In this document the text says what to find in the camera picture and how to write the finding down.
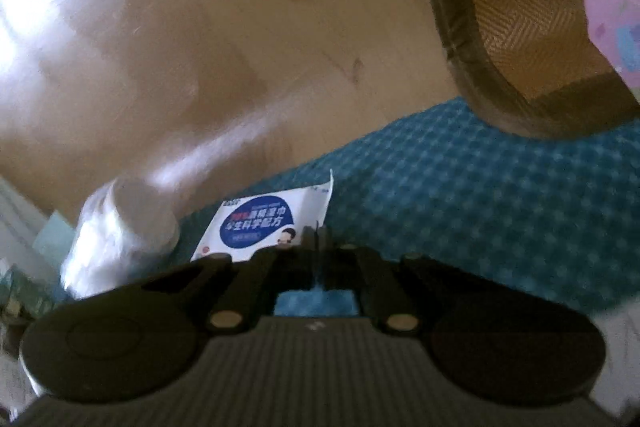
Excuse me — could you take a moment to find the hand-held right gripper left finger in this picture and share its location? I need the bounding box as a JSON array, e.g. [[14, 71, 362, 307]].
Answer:
[[142, 224, 322, 334]]

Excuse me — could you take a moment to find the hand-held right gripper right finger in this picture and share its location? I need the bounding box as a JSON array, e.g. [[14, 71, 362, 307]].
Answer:
[[320, 224, 482, 334]]

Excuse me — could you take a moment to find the white wet wipes packet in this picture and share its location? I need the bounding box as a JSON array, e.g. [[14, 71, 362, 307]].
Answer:
[[190, 169, 335, 264]]

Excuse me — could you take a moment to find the teal checkered cloth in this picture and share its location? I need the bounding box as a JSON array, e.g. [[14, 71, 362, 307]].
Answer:
[[175, 97, 640, 323]]

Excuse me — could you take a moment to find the clear white plastic bag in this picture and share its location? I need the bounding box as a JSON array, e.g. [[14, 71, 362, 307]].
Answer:
[[59, 177, 182, 299]]

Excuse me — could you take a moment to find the wooden board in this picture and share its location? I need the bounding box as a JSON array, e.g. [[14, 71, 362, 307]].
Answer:
[[0, 0, 467, 220]]

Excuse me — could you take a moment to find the pink paper gift bag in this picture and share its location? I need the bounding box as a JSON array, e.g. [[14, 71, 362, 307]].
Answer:
[[577, 0, 640, 106]]

